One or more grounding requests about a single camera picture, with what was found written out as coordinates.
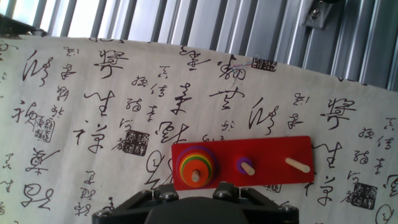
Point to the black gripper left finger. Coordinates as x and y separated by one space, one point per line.
130 207

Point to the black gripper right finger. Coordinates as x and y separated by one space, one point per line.
267 208

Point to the small orange Hanoi disc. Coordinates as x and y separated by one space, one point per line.
204 179

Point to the red Hanoi base board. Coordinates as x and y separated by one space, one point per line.
267 161

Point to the small purple Hanoi disc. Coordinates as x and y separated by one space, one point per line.
240 166

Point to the green Hanoi disc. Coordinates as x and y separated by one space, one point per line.
196 158

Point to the yellow Hanoi disc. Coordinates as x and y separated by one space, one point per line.
196 155

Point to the large orange Hanoi disc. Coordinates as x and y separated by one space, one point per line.
196 152

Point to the large purple Hanoi disc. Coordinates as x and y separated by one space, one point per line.
196 147

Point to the calligraphy printed beige cloth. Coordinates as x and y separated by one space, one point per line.
93 99

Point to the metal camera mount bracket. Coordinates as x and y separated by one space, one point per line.
317 18

